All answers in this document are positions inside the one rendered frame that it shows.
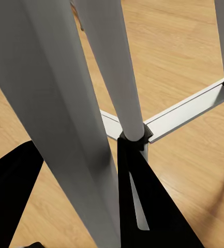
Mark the camera tripod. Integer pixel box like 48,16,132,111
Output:
0,0,224,248

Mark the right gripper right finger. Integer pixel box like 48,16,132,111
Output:
117,137,204,248

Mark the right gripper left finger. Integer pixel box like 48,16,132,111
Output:
0,140,44,248

